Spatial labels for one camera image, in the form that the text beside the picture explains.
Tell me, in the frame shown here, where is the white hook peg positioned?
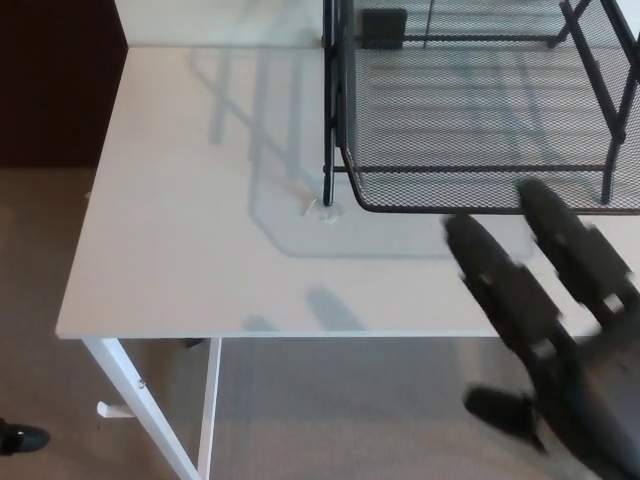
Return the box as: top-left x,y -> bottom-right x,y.
95,400 -> 134,421

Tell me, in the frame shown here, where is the clear tape piece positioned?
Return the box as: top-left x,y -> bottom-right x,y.
302,197 -> 344,225

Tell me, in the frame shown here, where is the black metal tray rack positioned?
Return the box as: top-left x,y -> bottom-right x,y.
322,0 -> 640,207

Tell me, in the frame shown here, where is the black rectangular block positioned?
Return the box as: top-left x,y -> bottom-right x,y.
359,9 -> 404,50

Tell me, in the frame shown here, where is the white table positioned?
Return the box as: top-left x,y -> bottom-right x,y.
54,44 -> 640,480

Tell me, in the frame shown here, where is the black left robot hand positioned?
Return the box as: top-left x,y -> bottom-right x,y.
0,418 -> 51,457

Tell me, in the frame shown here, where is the white table leg frame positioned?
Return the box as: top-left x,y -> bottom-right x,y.
82,338 -> 224,480

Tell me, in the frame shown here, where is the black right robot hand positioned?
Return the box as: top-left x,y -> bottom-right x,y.
442,179 -> 640,480

